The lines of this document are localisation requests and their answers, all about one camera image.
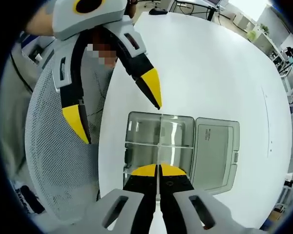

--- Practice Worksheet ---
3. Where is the person's left hand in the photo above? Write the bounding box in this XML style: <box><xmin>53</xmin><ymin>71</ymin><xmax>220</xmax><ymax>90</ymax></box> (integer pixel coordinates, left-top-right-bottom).
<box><xmin>92</xmin><ymin>29</ymin><xmax>113</xmax><ymax>44</ymax></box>

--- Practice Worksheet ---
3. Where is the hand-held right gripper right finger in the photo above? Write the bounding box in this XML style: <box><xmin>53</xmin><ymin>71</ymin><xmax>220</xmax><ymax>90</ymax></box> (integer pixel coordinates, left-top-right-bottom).
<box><xmin>160</xmin><ymin>163</ymin><xmax>232</xmax><ymax>234</ymax></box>

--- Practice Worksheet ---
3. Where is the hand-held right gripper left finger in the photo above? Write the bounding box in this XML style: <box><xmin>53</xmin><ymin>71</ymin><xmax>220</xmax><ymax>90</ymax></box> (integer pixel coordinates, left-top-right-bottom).
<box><xmin>86</xmin><ymin>163</ymin><xmax>159</xmax><ymax>234</ymax></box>

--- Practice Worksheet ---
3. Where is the small black object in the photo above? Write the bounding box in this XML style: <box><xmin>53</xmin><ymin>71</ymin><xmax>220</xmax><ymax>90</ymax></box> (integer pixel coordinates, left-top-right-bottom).
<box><xmin>148</xmin><ymin>8</ymin><xmax>168</xmax><ymax>15</ymax></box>

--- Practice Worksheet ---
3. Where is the printed black white cloth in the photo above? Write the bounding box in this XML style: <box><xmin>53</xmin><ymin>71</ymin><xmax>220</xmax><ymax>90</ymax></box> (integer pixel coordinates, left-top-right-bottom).
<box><xmin>14</xmin><ymin>185</ymin><xmax>46</xmax><ymax>215</ymax></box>

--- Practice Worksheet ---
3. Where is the green potted plant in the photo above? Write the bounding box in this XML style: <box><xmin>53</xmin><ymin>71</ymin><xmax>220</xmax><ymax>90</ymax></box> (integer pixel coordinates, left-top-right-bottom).
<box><xmin>258</xmin><ymin>22</ymin><xmax>271</xmax><ymax>36</ymax></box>

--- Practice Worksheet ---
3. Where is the clear plastic divider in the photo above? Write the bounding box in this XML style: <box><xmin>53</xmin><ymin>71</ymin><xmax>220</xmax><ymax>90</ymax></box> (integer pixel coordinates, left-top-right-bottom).
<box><xmin>156</xmin><ymin>113</ymin><xmax>163</xmax><ymax>213</ymax></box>

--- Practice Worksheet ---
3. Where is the clear plastic compartment box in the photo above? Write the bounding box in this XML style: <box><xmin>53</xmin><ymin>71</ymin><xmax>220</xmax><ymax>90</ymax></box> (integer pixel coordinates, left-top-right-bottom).
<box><xmin>123</xmin><ymin>111</ymin><xmax>241</xmax><ymax>195</ymax></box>

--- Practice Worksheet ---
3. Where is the black cable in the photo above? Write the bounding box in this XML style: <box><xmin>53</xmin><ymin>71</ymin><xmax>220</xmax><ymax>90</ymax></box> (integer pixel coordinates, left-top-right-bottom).
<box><xmin>10</xmin><ymin>52</ymin><xmax>34</xmax><ymax>93</ymax></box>

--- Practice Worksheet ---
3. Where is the grey mesh office chair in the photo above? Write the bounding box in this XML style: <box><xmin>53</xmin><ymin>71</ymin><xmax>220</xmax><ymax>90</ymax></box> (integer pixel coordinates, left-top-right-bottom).
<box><xmin>24</xmin><ymin>52</ymin><xmax>127</xmax><ymax>221</ymax></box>

